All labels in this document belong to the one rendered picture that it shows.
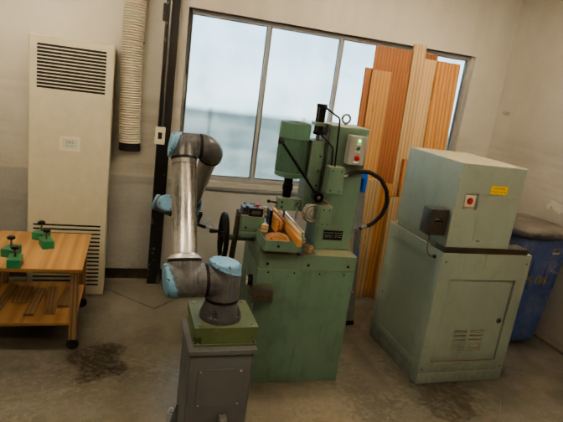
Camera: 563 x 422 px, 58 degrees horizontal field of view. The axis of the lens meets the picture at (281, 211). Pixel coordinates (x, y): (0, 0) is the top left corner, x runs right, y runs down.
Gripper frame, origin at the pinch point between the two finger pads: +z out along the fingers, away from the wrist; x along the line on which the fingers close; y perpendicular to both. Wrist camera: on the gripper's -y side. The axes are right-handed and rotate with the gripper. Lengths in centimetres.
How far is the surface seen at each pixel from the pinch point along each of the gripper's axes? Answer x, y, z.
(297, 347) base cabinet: -33, -37, 71
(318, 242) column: -22, 23, 56
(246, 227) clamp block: -18.7, 13.4, 14.0
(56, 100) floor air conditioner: 79, 20, -113
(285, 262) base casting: -33, 7, 39
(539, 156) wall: 64, 148, 235
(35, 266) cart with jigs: 2, -60, -80
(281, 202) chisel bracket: -15.3, 34.3, 26.9
